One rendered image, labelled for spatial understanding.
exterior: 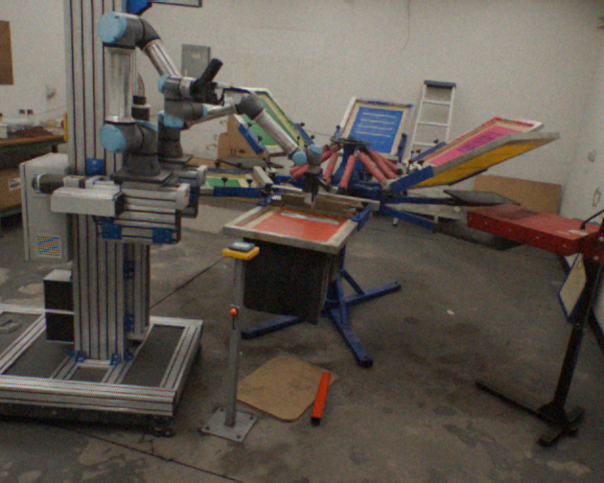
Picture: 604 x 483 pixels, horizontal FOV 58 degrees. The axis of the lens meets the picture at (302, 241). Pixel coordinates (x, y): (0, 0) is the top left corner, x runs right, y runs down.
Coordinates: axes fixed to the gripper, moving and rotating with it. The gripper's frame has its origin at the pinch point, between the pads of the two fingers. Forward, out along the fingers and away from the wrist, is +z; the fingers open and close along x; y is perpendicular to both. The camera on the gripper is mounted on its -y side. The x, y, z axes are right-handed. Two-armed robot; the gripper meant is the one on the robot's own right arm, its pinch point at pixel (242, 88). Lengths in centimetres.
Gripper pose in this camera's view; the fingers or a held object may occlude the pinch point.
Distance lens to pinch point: 206.5
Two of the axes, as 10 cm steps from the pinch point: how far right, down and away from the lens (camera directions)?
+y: -1.5, 9.7, 1.8
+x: -4.1, 1.0, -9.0
